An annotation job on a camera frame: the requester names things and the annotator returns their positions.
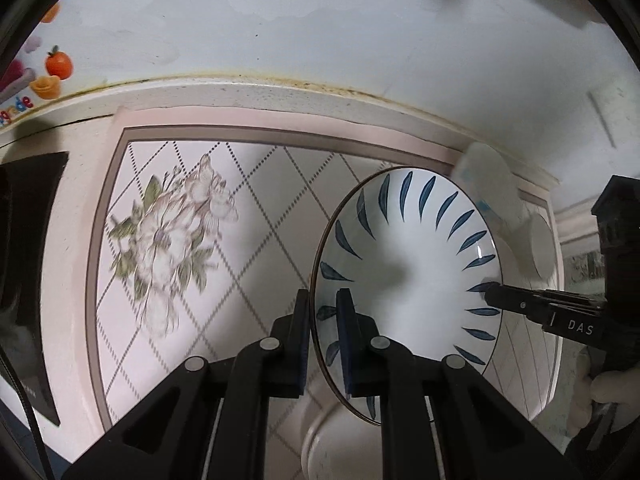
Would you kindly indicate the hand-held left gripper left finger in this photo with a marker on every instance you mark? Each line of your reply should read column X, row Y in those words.
column 296, row 340

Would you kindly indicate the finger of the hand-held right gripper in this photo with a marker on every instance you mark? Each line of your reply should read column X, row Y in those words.
column 530, row 305

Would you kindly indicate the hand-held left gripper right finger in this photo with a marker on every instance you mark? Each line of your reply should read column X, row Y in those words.
column 345, row 340

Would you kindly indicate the blue leaf pattern plate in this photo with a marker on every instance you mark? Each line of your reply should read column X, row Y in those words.
column 415, row 280

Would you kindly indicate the white bowl with blue pattern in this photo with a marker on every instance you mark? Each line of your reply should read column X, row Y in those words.
column 505, row 210

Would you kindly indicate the person's right hand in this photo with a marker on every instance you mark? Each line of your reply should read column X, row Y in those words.
column 605, row 390

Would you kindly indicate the plain white plate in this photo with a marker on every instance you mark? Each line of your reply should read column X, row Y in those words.
column 330, row 452

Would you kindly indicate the floral diamond pattern tablecloth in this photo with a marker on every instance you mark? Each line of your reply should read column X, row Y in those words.
column 260, row 210

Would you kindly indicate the black gas stove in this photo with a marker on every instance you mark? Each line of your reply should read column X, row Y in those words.
column 30, row 240

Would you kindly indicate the colourful wall sticker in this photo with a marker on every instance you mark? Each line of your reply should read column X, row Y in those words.
column 59, row 64

